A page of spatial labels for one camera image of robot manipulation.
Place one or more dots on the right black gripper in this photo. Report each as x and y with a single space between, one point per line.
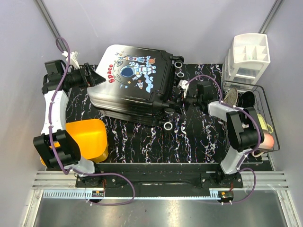
181 101

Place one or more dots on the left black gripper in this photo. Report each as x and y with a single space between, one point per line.
93 79

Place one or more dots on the white black space suitcase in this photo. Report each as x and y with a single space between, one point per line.
138 86

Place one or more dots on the orange plastic bin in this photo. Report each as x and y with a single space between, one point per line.
90 142

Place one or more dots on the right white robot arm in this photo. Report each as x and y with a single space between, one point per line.
244 132

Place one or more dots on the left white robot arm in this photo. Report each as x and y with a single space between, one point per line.
56 96

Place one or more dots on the grey patterned plate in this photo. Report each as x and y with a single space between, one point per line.
231 97

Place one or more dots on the black bowl in basket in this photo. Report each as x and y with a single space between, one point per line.
246 100

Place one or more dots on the white compartment organizer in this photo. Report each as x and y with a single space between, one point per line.
246 61

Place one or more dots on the yellow green mug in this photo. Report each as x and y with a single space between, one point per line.
264 125

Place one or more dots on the peach pink cup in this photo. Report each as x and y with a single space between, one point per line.
265 146

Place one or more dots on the black wire basket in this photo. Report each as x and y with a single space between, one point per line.
261 105

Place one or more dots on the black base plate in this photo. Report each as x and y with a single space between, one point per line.
158 180

